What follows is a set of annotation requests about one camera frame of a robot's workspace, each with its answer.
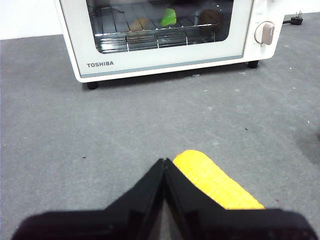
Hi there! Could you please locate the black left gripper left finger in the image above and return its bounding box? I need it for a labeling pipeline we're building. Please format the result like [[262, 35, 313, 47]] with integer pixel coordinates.
[[11, 158, 166, 240]]

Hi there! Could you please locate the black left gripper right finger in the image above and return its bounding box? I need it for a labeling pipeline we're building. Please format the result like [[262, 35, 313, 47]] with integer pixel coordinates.
[[163, 157, 320, 240]]

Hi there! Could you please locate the glass oven door beige handle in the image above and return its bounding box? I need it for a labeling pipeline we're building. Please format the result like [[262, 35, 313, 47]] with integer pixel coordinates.
[[59, 0, 255, 79]]

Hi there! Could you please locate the purple eggplant green stem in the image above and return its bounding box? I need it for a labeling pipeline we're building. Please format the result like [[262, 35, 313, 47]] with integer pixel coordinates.
[[159, 8, 177, 27]]

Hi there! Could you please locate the white Toshiba toaster oven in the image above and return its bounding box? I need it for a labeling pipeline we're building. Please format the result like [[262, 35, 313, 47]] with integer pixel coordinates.
[[53, 0, 286, 91]]

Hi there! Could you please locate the beige round oven knob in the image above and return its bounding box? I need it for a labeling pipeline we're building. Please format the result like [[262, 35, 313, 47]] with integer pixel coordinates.
[[254, 20, 276, 46]]

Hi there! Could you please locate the yellow corn cob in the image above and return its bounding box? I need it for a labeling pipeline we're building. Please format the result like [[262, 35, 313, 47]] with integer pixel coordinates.
[[172, 149, 266, 211]]

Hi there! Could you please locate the metal wire oven rack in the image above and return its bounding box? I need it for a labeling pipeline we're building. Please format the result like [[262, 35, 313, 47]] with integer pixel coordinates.
[[89, 5, 222, 52]]

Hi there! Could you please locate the black power cable with plug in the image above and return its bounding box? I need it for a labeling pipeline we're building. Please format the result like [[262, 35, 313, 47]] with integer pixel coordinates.
[[282, 10, 304, 26]]

